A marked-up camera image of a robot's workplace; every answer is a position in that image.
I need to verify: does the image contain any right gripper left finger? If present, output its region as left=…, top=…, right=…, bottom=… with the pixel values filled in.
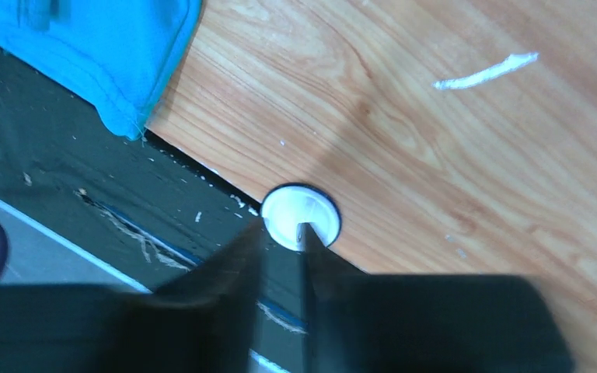
left=0, top=219, right=265, bottom=372

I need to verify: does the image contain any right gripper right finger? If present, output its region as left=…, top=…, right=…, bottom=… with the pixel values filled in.
left=301, top=223, right=574, bottom=372

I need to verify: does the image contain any round blue badge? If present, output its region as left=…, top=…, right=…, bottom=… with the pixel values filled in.
left=260, top=183, right=343, bottom=252

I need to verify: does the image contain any teal t-shirt garment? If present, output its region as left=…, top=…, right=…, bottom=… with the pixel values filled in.
left=0, top=0, right=202, bottom=141

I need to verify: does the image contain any small white paper scrap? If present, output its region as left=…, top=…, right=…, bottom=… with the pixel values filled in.
left=431, top=51, right=539, bottom=90

